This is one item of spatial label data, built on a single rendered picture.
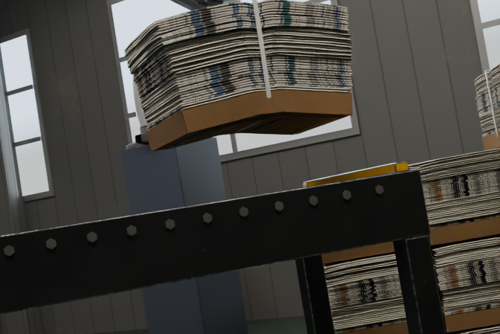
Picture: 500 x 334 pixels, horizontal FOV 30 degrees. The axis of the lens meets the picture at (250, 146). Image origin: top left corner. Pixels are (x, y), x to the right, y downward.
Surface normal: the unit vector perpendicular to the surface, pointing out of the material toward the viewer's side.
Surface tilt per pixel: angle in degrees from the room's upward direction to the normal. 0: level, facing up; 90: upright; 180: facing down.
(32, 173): 90
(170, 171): 90
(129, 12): 90
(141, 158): 90
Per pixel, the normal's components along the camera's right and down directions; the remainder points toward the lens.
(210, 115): 0.35, -0.07
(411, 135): -0.56, 0.04
